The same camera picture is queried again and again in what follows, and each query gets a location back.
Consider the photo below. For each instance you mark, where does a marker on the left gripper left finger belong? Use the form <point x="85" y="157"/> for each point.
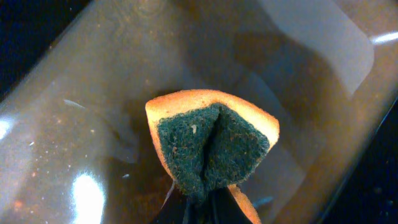
<point x="176" y="210"/>

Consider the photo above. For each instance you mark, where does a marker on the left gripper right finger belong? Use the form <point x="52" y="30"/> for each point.
<point x="222" y="208"/>

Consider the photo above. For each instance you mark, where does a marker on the orange and green sponge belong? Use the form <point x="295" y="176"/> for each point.
<point x="208" y="140"/>

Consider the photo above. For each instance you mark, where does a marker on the black rectangular water tray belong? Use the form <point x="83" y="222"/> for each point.
<point x="75" y="144"/>

